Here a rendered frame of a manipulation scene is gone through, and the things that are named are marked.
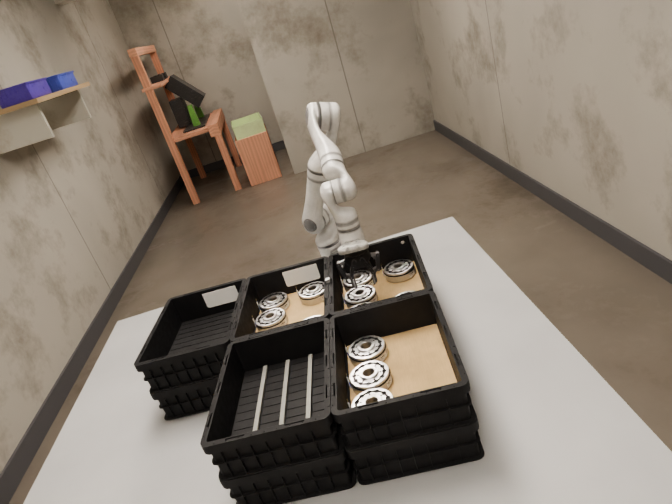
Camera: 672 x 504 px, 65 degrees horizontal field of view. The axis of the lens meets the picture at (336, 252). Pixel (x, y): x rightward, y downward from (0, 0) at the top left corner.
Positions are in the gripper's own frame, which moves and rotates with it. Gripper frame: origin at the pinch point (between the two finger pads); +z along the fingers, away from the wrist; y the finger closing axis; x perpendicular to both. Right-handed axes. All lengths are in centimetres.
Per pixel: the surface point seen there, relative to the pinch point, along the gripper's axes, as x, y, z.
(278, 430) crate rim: 60, 22, -3
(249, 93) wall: -634, 132, 4
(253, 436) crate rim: 60, 28, -3
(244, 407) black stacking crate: 38, 37, 7
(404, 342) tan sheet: 26.7, -7.9, 6.7
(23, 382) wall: -94, 209, 62
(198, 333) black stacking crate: -6, 60, 8
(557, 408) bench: 49, -40, 19
